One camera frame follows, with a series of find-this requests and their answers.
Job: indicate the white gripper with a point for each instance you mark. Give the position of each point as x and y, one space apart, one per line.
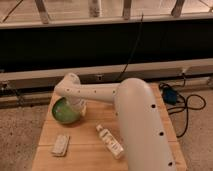
78 105

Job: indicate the green ceramic bowl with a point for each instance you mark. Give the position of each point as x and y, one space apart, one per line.
63 113

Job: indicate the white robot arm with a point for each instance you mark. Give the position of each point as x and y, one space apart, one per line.
145 141

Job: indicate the clear plastic bottle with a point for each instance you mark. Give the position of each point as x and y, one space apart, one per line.
110 142

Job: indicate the blue power adapter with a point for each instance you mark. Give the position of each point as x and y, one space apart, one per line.
170 96

